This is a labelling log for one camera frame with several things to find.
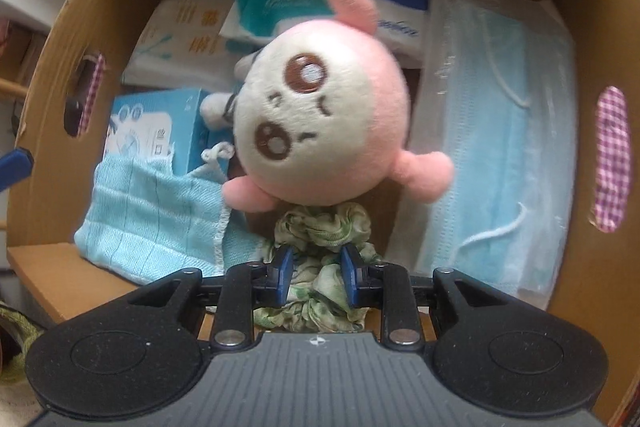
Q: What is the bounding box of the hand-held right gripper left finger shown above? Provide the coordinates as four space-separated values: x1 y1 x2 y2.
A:
127 244 294 351

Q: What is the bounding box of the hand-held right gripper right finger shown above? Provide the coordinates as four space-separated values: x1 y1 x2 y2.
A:
340 243 506 351

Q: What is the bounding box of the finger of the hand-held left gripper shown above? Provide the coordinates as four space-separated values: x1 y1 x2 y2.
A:
0 148 35 192

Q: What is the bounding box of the green floral scrunchie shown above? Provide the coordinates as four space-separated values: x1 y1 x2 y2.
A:
252 202 382 333

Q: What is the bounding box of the light blue carton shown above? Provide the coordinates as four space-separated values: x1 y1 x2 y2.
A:
104 88 236 175

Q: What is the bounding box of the teal towel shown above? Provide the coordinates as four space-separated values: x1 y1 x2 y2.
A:
74 144 281 285

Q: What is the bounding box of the pink plush toy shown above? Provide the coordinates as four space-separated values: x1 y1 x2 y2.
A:
200 0 456 212

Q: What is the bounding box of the bag of blue face masks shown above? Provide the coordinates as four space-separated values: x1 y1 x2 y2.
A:
387 0 581 313

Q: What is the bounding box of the white wet wipes pack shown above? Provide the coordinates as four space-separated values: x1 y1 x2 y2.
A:
122 0 251 92

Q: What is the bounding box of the olive green fabric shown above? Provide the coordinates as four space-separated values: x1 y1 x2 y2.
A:
0 302 47 383

